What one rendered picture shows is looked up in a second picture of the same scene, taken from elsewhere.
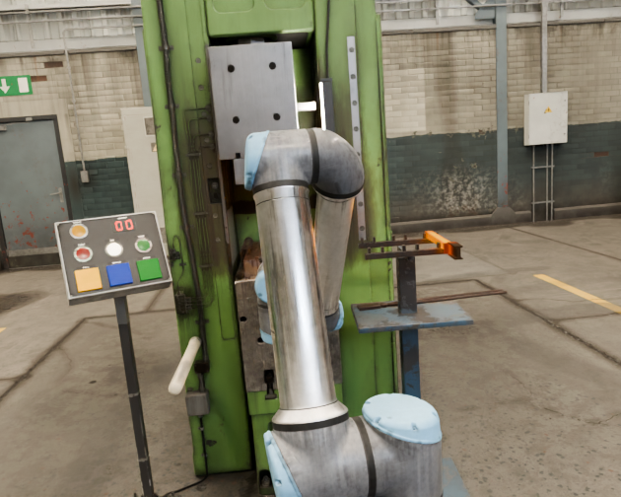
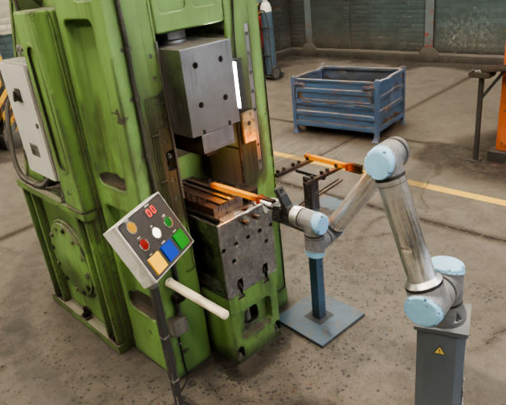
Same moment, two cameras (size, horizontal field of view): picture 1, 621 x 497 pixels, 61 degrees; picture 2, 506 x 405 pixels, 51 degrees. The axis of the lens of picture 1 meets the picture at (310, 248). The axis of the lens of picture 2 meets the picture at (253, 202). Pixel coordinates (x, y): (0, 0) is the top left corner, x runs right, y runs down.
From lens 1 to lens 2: 1.76 m
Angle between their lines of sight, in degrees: 40
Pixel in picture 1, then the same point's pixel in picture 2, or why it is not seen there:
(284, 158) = (400, 160)
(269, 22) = (196, 18)
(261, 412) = (237, 309)
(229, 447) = (197, 347)
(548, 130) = not seen: hidden behind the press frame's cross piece
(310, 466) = (444, 301)
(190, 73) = (146, 67)
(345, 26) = (242, 15)
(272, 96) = (222, 82)
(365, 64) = (254, 42)
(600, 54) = not seen: outside the picture
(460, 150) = not seen: hidden behind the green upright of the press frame
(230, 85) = (195, 79)
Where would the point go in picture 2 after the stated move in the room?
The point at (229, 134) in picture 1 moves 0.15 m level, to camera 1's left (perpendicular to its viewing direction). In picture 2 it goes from (197, 117) to (170, 126)
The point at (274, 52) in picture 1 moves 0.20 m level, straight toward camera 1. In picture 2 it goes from (221, 48) to (250, 50)
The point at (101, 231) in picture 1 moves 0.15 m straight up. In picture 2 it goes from (141, 222) to (134, 189)
